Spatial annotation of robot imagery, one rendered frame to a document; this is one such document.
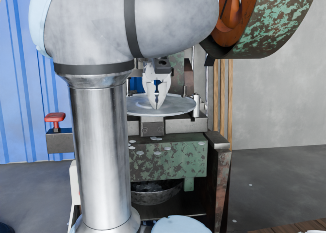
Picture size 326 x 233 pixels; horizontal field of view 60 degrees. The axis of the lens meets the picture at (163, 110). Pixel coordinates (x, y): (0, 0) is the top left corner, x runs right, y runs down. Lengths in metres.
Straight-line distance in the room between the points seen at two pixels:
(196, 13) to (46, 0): 0.19
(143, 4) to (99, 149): 0.21
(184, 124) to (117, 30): 0.78
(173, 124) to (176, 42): 0.74
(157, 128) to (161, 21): 0.74
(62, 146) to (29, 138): 1.52
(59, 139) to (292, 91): 2.25
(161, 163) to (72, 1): 0.76
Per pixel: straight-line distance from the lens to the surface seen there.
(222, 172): 1.05
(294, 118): 2.91
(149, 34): 0.35
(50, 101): 2.38
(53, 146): 1.00
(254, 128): 2.74
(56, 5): 0.39
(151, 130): 1.05
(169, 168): 1.06
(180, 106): 0.95
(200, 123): 1.12
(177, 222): 0.56
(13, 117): 2.52
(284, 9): 0.98
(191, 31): 0.38
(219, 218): 1.14
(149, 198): 1.20
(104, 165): 0.44
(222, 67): 2.26
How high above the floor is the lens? 1.01
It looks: 14 degrees down
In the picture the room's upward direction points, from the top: straight up
